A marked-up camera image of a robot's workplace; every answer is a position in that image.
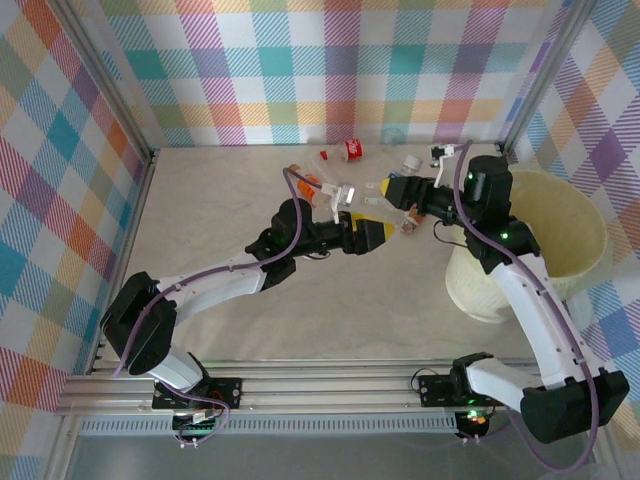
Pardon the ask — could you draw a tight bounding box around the clear bottle green label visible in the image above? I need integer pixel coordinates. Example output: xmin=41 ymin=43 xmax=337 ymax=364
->
xmin=360 ymin=178 xmax=399 ymax=210

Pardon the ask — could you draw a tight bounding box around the white cap blue label bottle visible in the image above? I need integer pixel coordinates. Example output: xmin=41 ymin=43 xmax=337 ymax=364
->
xmin=382 ymin=153 xmax=426 ymax=182

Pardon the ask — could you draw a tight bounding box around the clear plastic bottle orange cap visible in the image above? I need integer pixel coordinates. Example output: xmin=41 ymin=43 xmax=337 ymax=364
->
xmin=295 ymin=173 xmax=326 ymax=207

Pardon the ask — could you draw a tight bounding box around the red label cola bottle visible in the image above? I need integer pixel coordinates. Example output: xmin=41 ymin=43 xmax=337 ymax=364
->
xmin=318 ymin=138 xmax=365 ymax=165

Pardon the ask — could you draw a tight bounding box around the cream plastic bin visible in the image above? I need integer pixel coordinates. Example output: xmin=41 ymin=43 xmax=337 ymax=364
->
xmin=444 ymin=168 xmax=614 ymax=325

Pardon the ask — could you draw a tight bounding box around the small controller board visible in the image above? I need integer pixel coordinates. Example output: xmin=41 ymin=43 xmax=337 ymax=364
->
xmin=457 ymin=407 xmax=494 ymax=441
xmin=171 ymin=410 xmax=224 ymax=441

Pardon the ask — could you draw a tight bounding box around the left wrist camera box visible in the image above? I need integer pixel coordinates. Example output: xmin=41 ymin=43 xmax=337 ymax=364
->
xmin=319 ymin=180 xmax=357 ymax=225

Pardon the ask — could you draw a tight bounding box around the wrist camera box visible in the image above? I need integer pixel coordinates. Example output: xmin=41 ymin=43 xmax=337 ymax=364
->
xmin=428 ymin=142 xmax=474 ymax=189
xmin=319 ymin=180 xmax=357 ymax=225

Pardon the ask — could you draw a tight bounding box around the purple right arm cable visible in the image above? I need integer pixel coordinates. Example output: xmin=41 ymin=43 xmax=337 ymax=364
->
xmin=452 ymin=139 xmax=601 ymax=472

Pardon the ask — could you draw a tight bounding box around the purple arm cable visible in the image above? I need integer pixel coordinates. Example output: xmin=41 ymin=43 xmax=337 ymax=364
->
xmin=113 ymin=165 xmax=321 ymax=379
xmin=452 ymin=139 xmax=601 ymax=472

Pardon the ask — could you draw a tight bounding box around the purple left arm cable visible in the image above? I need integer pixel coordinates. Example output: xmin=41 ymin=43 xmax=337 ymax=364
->
xmin=113 ymin=165 xmax=321 ymax=379

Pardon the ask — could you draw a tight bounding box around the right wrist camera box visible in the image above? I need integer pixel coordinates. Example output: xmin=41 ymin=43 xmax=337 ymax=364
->
xmin=428 ymin=142 xmax=474 ymax=189

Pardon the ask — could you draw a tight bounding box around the aluminium frame post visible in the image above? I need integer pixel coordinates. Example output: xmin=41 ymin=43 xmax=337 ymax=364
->
xmin=49 ymin=0 xmax=161 ymax=164
xmin=494 ymin=0 xmax=599 ymax=154

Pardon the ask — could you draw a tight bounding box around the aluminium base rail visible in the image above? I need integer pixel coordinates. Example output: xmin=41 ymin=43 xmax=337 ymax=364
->
xmin=54 ymin=357 xmax=551 ymax=417

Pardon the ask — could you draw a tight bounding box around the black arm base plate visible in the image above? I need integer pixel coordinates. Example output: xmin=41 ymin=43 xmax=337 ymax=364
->
xmin=151 ymin=375 xmax=245 ymax=412
xmin=415 ymin=368 xmax=496 ymax=409

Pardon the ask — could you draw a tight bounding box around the slotted grey cable duct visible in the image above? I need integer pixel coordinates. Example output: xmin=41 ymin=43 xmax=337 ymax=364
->
xmin=78 ymin=418 xmax=461 ymax=437

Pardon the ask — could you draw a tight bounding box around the aluminium side rail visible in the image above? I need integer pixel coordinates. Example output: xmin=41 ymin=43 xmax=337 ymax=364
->
xmin=84 ymin=149 xmax=161 ymax=377

